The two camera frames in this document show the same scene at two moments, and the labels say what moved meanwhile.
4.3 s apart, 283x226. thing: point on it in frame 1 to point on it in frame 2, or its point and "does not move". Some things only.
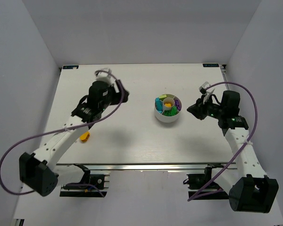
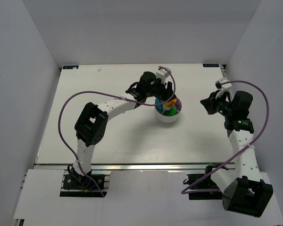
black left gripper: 120,93 to 163,89
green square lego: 173,111 does not move
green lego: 167,112 does not move
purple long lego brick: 178,103 does not move
